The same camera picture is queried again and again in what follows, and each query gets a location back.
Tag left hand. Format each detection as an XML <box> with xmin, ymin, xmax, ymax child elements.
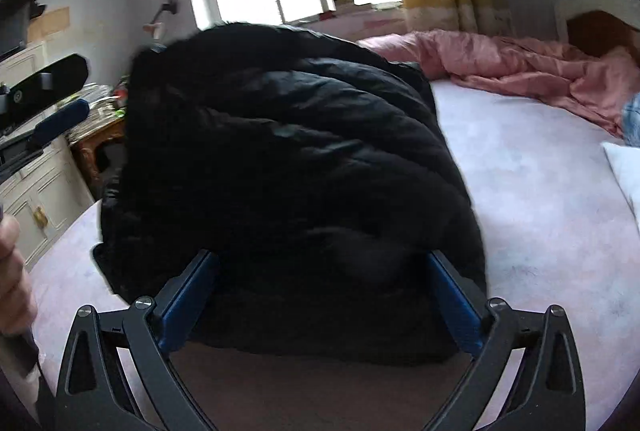
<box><xmin>0</xmin><ymin>214</ymin><xmax>38</xmax><ymax>336</ymax></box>

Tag black quilted down jacket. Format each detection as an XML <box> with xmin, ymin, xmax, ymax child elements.
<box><xmin>93</xmin><ymin>24</ymin><xmax>486</xmax><ymax>366</ymax></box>

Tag pink wall lamp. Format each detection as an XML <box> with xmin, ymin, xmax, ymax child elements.
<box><xmin>142</xmin><ymin>0</ymin><xmax>179</xmax><ymax>41</ymax></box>

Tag blue plaid folded garment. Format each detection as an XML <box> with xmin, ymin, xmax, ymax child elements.
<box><xmin>620</xmin><ymin>93</ymin><xmax>640</xmax><ymax>148</ymax></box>

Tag wooden carved headboard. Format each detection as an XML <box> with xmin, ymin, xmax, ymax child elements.
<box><xmin>554</xmin><ymin>0</ymin><xmax>639</xmax><ymax>62</ymax></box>

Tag bed with pink sheet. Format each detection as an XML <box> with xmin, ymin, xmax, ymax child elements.
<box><xmin>19</xmin><ymin>78</ymin><xmax>640</xmax><ymax>431</ymax></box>

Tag ornate wooden side table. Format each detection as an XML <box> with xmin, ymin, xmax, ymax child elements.
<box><xmin>67</xmin><ymin>118</ymin><xmax>125</xmax><ymax>200</ymax></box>

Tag stack of papers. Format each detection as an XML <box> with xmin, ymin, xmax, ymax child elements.
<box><xmin>65</xmin><ymin>83</ymin><xmax>117</xmax><ymax>145</ymax></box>

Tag black bag on cabinet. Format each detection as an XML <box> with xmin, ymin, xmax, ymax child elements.
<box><xmin>0</xmin><ymin>0</ymin><xmax>47</xmax><ymax>61</ymax></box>

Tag books on window sill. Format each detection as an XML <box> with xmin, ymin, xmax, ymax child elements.
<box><xmin>320</xmin><ymin>0</ymin><xmax>375</xmax><ymax>20</ymax></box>

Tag pink quilt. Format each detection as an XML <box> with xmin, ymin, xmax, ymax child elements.
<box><xmin>359</xmin><ymin>29</ymin><xmax>639</xmax><ymax>137</ymax></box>

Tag cream cabinet with gold handles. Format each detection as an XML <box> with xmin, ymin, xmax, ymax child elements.
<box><xmin>1</xmin><ymin>41</ymin><xmax>94</xmax><ymax>270</ymax></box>

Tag white folded garment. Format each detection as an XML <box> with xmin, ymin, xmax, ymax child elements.
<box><xmin>601</xmin><ymin>142</ymin><xmax>640</xmax><ymax>229</ymax></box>

